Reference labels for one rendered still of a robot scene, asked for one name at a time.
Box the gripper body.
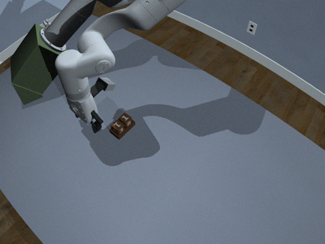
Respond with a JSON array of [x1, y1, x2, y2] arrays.
[[66, 91, 98, 124]]

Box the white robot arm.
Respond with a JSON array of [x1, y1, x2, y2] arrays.
[[39, 0, 186, 101]]

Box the brown cube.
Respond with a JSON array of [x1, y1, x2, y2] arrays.
[[111, 119, 125, 135], [119, 113, 132, 128]]

